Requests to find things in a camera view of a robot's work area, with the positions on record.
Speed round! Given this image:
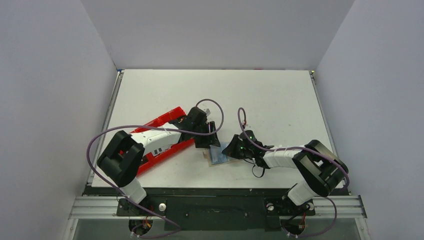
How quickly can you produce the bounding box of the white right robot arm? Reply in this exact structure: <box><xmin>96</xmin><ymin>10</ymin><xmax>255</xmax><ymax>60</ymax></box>
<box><xmin>222</xmin><ymin>130</ymin><xmax>349</xmax><ymax>214</ymax></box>

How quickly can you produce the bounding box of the silver striped card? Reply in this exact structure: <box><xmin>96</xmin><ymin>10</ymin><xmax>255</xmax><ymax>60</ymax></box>
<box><xmin>151</xmin><ymin>145</ymin><xmax>171</xmax><ymax>157</ymax></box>

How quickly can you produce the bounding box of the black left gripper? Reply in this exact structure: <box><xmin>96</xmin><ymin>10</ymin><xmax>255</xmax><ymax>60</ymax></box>
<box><xmin>191</xmin><ymin>121</ymin><xmax>220</xmax><ymax>149</ymax></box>

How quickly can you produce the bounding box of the red plastic tray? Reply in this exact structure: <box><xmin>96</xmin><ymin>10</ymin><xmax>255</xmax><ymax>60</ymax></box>
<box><xmin>136</xmin><ymin>106</ymin><xmax>195</xmax><ymax>177</ymax></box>

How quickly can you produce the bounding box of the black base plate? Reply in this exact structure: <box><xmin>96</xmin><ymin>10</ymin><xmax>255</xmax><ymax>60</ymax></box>
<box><xmin>83</xmin><ymin>186</ymin><xmax>318</xmax><ymax>235</ymax></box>

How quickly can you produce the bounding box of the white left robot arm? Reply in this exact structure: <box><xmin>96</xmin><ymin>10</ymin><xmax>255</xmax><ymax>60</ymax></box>
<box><xmin>96</xmin><ymin>106</ymin><xmax>221</xmax><ymax>215</ymax></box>

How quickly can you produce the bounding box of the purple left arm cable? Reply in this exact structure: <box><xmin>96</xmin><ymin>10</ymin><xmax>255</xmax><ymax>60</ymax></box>
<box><xmin>86</xmin><ymin>98</ymin><xmax>225</xmax><ymax>239</ymax></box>

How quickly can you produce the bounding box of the aluminium frame rail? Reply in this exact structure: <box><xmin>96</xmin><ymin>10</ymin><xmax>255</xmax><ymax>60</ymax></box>
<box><xmin>69</xmin><ymin>195</ymin><xmax>367</xmax><ymax>220</ymax></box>

